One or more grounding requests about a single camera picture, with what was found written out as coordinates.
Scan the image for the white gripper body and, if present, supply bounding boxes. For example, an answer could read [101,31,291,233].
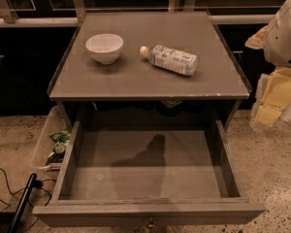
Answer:
[264,6,291,68]

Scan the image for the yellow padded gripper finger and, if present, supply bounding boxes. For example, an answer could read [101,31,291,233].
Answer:
[245,26,267,50]
[250,67,291,131]

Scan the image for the blue plastic bottle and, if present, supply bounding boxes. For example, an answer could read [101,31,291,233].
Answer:
[140,45,198,77]

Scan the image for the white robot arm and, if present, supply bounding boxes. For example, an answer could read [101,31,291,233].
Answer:
[245,0,291,132]

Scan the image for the open grey top drawer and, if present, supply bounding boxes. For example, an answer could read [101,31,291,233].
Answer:
[33,121,265,227]

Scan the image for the grey cabinet with flat top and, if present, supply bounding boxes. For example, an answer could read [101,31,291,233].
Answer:
[48,11,251,117]

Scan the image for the metal drawer knob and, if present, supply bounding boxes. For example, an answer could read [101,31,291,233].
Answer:
[146,217,156,229]

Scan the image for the white ceramic bowl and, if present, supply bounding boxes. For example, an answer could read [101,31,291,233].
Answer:
[85,33,124,65]

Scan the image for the green snack packet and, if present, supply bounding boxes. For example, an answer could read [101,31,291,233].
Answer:
[47,130,71,164]

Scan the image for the black bar on floor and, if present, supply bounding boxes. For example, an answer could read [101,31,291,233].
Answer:
[7,173,37,233]

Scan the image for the dark right cabinet handle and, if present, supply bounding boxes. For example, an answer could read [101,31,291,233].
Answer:
[233,50,243,62]

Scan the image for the metal frame railing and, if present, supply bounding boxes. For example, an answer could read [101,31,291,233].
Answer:
[0,0,286,27]

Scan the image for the black cable on floor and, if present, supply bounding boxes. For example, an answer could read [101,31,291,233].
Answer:
[0,167,57,233]

